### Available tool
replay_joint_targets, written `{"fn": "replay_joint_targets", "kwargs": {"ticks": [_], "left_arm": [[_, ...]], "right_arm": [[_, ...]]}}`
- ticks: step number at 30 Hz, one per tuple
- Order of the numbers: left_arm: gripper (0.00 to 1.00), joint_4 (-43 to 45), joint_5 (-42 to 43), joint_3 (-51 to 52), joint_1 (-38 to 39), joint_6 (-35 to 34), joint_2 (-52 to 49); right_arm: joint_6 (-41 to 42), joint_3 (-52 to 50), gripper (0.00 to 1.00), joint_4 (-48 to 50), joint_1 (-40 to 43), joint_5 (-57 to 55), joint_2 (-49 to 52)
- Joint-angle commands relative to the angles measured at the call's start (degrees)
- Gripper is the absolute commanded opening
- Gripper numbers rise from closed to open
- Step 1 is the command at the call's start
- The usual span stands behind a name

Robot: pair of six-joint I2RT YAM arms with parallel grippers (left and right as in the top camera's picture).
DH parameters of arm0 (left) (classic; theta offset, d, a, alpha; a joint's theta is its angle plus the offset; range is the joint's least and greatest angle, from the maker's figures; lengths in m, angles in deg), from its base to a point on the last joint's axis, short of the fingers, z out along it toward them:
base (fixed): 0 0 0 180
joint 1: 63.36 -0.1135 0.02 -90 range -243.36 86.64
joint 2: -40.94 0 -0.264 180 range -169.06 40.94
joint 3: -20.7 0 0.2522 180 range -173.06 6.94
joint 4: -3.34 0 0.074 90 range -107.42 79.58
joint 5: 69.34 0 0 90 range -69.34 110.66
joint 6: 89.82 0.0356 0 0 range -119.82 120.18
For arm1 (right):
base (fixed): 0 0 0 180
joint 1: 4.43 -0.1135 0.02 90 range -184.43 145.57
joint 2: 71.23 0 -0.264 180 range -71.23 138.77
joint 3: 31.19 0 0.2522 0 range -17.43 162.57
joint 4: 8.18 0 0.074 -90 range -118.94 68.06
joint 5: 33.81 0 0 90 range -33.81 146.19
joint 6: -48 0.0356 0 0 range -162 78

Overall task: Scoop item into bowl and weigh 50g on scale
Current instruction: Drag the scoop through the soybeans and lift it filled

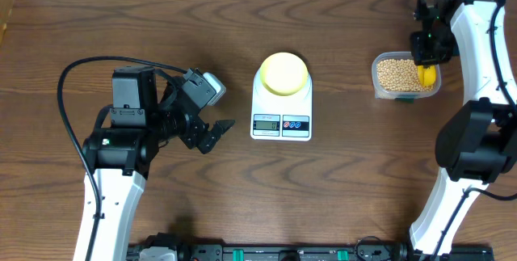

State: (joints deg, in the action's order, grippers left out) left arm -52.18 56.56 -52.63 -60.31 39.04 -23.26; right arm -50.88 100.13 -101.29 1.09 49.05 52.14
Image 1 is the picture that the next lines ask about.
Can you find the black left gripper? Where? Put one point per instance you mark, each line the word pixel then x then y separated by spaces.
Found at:
pixel 191 135

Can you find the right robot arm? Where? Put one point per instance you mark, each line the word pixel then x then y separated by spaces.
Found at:
pixel 479 142

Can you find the green tape piece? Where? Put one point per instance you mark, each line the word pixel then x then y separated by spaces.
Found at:
pixel 405 100

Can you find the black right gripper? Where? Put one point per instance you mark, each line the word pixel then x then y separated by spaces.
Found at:
pixel 421 56

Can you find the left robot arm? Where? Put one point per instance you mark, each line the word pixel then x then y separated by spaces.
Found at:
pixel 117 157

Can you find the yellow scoop cup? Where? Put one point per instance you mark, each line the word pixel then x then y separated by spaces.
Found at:
pixel 427 75

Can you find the yellow bowl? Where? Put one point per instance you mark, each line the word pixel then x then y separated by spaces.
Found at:
pixel 283 74

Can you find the white digital kitchen scale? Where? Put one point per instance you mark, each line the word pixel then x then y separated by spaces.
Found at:
pixel 281 118

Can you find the soybeans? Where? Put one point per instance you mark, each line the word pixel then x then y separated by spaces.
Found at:
pixel 400 75

